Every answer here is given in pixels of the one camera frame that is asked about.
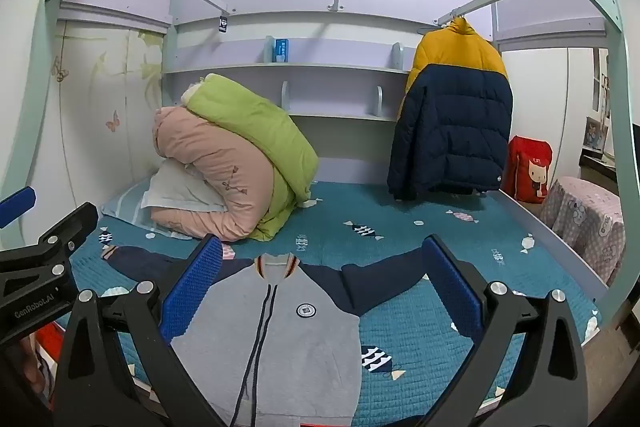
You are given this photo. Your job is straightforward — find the lavender shelf unit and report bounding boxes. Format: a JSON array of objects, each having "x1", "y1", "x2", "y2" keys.
[{"x1": 162, "y1": 0, "x2": 496, "y2": 128}]

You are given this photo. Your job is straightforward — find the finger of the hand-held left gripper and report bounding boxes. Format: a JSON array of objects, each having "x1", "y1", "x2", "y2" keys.
[
  {"x1": 0, "y1": 187, "x2": 37, "y2": 229},
  {"x1": 0, "y1": 202, "x2": 99, "y2": 290}
]

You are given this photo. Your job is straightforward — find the blue striped pillow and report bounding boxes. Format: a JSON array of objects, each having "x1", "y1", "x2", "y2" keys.
[{"x1": 100, "y1": 184, "x2": 193, "y2": 240}]

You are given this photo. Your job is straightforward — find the green quilt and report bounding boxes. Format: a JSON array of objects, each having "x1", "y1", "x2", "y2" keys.
[{"x1": 186, "y1": 74, "x2": 319, "y2": 242}]

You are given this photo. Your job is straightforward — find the red printed bag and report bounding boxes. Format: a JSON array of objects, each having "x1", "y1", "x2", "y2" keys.
[{"x1": 501, "y1": 136, "x2": 553, "y2": 204}]

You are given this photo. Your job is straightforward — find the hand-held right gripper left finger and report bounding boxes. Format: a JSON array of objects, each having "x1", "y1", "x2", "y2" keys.
[{"x1": 54, "y1": 234, "x2": 226, "y2": 427}]

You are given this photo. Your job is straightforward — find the teal quilted bed mat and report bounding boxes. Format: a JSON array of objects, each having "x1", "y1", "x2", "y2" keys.
[{"x1": 65, "y1": 179, "x2": 603, "y2": 427}]

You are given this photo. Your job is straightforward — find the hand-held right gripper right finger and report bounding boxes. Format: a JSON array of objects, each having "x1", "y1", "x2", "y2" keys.
[{"x1": 421, "y1": 234, "x2": 588, "y2": 427}]

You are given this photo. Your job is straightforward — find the yellow and navy puffer jacket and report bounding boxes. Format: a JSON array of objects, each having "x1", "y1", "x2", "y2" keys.
[{"x1": 387, "y1": 17, "x2": 513, "y2": 202}]

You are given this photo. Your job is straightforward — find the picture frame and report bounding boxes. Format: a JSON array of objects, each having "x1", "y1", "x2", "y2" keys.
[{"x1": 584, "y1": 117, "x2": 609, "y2": 151}]

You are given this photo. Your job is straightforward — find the pink patterned covered stool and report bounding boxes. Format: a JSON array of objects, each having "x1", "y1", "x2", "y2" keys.
[{"x1": 540, "y1": 177, "x2": 626, "y2": 288}]

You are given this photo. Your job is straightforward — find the grey and navy zip jacket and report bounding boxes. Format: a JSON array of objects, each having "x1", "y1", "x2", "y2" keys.
[{"x1": 101, "y1": 244, "x2": 436, "y2": 427}]

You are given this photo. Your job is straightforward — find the pink quilt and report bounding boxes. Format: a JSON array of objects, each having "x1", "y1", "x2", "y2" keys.
[{"x1": 151, "y1": 106, "x2": 273, "y2": 242}]

